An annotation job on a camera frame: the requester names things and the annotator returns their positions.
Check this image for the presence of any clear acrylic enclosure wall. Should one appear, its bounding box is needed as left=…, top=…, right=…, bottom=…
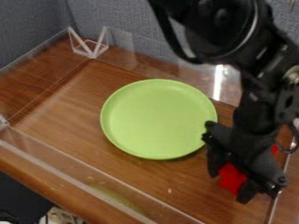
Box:
left=0, top=28, right=299, bottom=224

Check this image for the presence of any clear acrylic corner bracket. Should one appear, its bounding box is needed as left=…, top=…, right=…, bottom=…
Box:
left=68, top=27, right=108, bottom=59

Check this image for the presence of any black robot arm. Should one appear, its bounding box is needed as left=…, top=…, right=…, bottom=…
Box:
left=147, top=0, right=299, bottom=203

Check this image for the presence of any red block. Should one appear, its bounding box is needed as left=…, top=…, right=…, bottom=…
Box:
left=219, top=152, right=276, bottom=197

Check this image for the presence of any black cable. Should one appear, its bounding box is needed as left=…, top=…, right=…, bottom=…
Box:
left=274, top=119, right=299, bottom=155

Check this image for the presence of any green round plate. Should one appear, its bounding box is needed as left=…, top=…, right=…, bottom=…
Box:
left=100, top=79, right=218, bottom=160

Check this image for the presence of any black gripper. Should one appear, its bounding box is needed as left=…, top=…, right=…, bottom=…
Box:
left=202, top=121, right=288, bottom=204

